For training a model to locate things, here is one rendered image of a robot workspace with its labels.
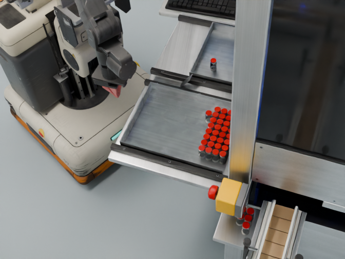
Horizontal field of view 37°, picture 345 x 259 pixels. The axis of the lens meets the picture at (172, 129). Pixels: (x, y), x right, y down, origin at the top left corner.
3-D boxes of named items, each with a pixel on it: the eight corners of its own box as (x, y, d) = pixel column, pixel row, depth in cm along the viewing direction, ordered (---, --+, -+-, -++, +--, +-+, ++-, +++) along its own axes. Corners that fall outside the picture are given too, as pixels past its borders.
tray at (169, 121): (246, 112, 170) (246, 105, 167) (222, 177, 157) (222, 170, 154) (151, 88, 179) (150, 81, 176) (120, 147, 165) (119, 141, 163)
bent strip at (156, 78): (193, 85, 179) (192, 74, 174) (190, 91, 177) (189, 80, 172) (155, 76, 182) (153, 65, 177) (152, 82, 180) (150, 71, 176)
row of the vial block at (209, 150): (228, 117, 169) (228, 109, 166) (211, 161, 160) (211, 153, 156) (222, 115, 170) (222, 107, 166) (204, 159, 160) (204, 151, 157)
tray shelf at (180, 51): (304, 42, 190) (305, 38, 188) (253, 203, 153) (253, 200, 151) (182, 16, 202) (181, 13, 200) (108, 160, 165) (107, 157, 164)
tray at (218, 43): (302, 48, 185) (303, 40, 183) (285, 102, 172) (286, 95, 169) (212, 29, 194) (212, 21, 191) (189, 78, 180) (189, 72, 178)
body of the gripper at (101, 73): (125, 89, 142) (120, 70, 136) (92, 81, 145) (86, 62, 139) (134, 73, 145) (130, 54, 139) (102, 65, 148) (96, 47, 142)
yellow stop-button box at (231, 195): (247, 196, 143) (249, 183, 138) (240, 219, 140) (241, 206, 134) (222, 188, 145) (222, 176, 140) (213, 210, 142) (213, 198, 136)
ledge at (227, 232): (271, 215, 150) (272, 213, 149) (260, 255, 143) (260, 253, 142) (226, 202, 154) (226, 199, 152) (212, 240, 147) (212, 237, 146)
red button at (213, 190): (224, 192, 143) (224, 185, 140) (219, 204, 141) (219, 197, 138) (211, 188, 144) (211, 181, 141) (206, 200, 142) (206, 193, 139)
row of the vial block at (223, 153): (241, 121, 168) (242, 112, 164) (225, 165, 159) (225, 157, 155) (234, 118, 169) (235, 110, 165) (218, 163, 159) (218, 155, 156)
